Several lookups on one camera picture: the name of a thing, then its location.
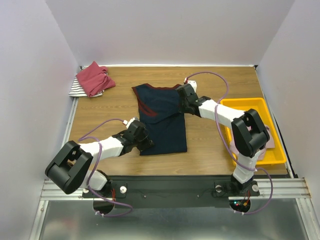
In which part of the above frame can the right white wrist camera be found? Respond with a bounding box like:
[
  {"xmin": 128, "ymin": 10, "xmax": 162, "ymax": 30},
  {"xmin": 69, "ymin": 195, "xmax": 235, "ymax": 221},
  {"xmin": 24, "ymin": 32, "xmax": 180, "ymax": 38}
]
[{"xmin": 183, "ymin": 78, "xmax": 198, "ymax": 93}]

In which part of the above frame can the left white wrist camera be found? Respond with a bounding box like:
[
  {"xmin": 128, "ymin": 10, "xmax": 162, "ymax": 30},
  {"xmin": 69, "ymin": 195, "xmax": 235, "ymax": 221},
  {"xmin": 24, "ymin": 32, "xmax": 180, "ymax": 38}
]
[{"xmin": 122, "ymin": 117, "xmax": 139, "ymax": 128}]

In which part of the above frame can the mauve tank top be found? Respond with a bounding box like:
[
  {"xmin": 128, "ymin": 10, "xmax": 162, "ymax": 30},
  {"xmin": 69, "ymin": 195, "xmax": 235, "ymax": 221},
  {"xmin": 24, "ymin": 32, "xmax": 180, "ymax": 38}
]
[{"xmin": 229, "ymin": 125, "xmax": 275, "ymax": 161}]

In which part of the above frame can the purple cable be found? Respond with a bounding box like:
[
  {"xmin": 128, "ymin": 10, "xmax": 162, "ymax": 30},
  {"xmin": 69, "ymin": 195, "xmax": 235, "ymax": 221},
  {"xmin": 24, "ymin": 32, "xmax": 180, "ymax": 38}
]
[
  {"xmin": 77, "ymin": 117, "xmax": 134, "ymax": 218},
  {"xmin": 183, "ymin": 71, "xmax": 274, "ymax": 216}
]

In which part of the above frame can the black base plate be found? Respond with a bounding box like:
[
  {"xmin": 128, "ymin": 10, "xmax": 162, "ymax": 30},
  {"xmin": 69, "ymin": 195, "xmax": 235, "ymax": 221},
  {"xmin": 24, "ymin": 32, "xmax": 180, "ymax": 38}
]
[{"xmin": 82, "ymin": 174, "xmax": 261, "ymax": 210}]

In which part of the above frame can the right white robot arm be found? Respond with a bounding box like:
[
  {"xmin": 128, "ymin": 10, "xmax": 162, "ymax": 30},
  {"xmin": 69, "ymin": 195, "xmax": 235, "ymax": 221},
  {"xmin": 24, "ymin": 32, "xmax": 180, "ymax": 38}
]
[{"xmin": 176, "ymin": 83, "xmax": 270, "ymax": 195}]

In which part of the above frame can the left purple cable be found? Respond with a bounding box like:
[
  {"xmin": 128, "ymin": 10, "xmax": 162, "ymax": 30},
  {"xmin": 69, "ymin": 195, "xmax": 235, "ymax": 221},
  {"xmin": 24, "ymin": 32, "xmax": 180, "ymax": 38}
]
[{"xmin": 77, "ymin": 117, "xmax": 134, "ymax": 218}]

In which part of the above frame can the navy tank top maroon trim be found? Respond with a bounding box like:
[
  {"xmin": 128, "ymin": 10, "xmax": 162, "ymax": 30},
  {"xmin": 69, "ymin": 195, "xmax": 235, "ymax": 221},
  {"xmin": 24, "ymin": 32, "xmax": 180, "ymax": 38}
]
[{"xmin": 132, "ymin": 83, "xmax": 188, "ymax": 156}]

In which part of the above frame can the striped folded tank top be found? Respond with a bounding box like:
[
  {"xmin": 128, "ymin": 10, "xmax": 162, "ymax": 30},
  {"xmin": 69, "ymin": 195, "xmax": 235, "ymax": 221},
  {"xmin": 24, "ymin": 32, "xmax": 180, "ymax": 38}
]
[{"xmin": 68, "ymin": 77, "xmax": 89, "ymax": 98}]

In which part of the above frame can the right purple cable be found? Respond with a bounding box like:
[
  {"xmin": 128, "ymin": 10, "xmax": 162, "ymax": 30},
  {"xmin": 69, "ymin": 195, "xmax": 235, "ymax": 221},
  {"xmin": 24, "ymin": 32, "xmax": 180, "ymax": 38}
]
[{"xmin": 183, "ymin": 71, "xmax": 274, "ymax": 216}]

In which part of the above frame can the yellow plastic bin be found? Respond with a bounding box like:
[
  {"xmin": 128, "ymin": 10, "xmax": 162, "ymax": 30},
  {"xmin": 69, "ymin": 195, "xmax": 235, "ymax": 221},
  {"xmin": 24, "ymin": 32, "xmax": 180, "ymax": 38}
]
[{"xmin": 221, "ymin": 97, "xmax": 286, "ymax": 165}]

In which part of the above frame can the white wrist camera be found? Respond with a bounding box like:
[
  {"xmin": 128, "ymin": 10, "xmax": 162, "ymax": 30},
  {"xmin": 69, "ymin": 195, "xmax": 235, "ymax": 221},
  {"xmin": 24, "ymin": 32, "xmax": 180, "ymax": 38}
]
[
  {"xmin": 183, "ymin": 78, "xmax": 198, "ymax": 93},
  {"xmin": 122, "ymin": 117, "xmax": 139, "ymax": 128}
]

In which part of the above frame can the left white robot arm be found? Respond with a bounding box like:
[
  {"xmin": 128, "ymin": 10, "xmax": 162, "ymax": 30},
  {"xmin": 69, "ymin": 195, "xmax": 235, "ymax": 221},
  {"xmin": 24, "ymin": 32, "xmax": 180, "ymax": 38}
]
[{"xmin": 45, "ymin": 118, "xmax": 155, "ymax": 197}]

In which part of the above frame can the red folded tank top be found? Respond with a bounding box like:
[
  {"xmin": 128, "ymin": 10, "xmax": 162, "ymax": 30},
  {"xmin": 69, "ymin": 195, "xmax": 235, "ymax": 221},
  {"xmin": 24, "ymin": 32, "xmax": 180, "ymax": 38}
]
[{"xmin": 76, "ymin": 61, "xmax": 116, "ymax": 98}]

